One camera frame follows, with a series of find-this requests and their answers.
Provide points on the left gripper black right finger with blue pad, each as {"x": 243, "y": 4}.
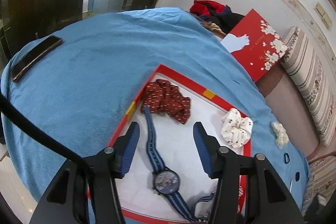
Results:
{"x": 223, "y": 164}

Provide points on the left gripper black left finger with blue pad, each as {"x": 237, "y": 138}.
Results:
{"x": 112, "y": 163}

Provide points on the dark red polka-dot scrunchie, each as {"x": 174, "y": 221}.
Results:
{"x": 163, "y": 97}

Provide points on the white dotted scrunchie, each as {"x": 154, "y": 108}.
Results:
{"x": 236, "y": 130}

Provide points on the blue striped wristwatch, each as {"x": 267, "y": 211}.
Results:
{"x": 166, "y": 182}

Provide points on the red cardboard tray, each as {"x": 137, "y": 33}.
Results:
{"x": 114, "y": 101}

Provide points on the cream fuzzy scrunchie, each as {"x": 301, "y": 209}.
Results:
{"x": 282, "y": 138}

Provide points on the small black hair clip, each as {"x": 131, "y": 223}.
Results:
{"x": 297, "y": 176}

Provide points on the blue towel cloth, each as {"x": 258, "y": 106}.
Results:
{"x": 80, "y": 91}

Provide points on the pink bed mattress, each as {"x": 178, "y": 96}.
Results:
{"x": 289, "y": 108}

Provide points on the red floral box lid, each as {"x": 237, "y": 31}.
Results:
{"x": 255, "y": 45}

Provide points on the striped pillow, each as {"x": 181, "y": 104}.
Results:
{"x": 306, "y": 71}

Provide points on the black smartphone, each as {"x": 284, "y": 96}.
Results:
{"x": 33, "y": 56}

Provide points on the red and dark clothes pile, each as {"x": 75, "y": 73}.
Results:
{"x": 213, "y": 12}

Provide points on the brass wall switch plate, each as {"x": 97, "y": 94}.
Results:
{"x": 324, "y": 16}

